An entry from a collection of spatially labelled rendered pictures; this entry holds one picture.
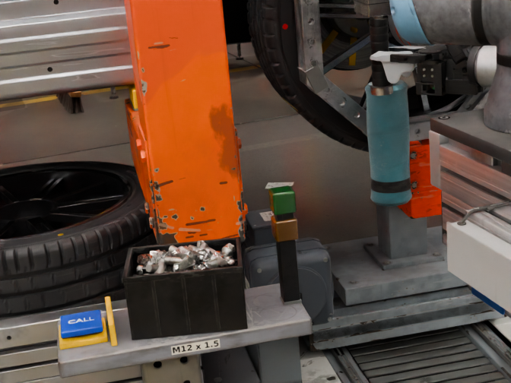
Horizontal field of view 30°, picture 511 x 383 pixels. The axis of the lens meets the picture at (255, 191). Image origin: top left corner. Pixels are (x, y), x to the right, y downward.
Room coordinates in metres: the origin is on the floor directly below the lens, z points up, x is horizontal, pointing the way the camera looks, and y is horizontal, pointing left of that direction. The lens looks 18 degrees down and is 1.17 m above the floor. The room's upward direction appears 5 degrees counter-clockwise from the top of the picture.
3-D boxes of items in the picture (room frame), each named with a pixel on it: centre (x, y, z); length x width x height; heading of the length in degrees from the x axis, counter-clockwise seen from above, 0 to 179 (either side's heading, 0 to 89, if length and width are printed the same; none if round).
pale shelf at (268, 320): (1.52, 0.15, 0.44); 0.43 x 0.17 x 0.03; 100
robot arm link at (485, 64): (1.70, -0.45, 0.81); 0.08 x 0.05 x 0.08; 145
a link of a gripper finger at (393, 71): (1.78, -0.28, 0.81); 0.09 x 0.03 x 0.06; 63
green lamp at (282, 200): (1.55, -0.04, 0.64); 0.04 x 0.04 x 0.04; 10
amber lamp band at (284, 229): (1.55, -0.04, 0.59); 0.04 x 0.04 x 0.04; 10
